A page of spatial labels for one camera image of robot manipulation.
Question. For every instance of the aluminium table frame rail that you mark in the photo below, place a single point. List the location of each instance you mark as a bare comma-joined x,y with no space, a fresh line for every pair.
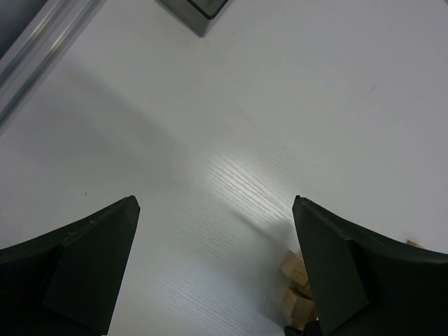
34,35

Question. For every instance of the grey plastic block box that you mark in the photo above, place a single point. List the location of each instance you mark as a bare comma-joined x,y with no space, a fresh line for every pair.
198,16

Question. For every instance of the light long wood block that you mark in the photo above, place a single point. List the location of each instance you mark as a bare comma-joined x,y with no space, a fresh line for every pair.
414,244

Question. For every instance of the small light wood cube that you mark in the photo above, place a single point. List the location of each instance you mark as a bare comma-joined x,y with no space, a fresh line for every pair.
293,267
299,309

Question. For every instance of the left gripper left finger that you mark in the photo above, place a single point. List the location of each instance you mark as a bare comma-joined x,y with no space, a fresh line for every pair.
67,281

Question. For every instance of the dark wood arch block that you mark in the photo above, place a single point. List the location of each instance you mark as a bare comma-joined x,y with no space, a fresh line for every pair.
308,330

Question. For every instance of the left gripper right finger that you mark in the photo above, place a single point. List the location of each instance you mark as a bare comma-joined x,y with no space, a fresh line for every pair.
365,283

